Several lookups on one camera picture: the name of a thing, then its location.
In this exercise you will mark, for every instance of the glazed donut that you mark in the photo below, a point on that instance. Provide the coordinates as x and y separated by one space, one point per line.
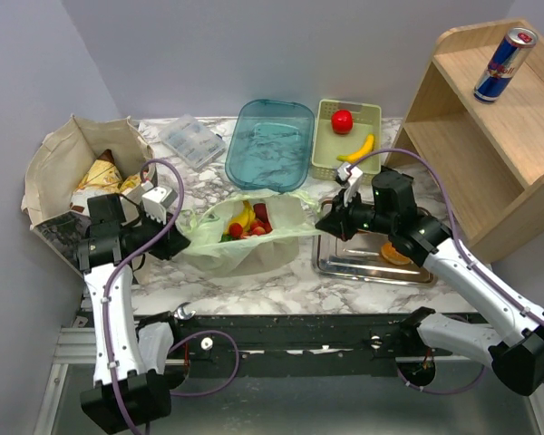
392 256

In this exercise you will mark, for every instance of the red bull can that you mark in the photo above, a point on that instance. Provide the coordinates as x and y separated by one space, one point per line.
509 56

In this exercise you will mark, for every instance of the pale green plastic basket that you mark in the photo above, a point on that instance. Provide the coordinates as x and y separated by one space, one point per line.
327 144

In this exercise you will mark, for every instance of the green plastic grocery bag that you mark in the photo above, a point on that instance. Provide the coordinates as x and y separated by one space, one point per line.
214 252

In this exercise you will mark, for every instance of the wooden shelf unit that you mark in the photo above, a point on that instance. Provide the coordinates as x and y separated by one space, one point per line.
489 156

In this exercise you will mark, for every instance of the metal tray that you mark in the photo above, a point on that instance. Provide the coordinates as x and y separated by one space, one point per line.
360 259

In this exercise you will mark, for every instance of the beige canvas tote bag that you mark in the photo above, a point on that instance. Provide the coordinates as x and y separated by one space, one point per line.
59 165

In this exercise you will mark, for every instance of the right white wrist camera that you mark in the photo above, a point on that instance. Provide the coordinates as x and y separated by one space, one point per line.
349 178

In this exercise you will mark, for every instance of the red apple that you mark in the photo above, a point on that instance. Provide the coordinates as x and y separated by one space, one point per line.
342 122

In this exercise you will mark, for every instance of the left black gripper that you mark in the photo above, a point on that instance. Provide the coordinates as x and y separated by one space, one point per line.
172 244

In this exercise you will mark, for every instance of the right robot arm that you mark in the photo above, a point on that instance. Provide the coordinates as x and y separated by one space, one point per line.
512 343

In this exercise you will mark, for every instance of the teal transparent plastic container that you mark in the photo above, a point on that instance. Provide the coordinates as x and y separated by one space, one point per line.
271 146

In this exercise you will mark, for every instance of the mixed toy fruit in bag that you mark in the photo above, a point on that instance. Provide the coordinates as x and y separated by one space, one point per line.
247 222

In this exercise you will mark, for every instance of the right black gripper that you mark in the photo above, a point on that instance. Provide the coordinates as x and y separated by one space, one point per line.
338 220

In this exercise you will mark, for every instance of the yellow banana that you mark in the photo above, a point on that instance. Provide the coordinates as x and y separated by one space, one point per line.
364 150

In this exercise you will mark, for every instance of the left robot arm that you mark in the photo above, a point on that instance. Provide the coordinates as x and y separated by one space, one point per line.
129 384

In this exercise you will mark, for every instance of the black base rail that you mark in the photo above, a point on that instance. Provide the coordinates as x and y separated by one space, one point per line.
293 345

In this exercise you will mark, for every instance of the clear plastic compartment box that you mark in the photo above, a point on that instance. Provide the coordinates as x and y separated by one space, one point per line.
192 142

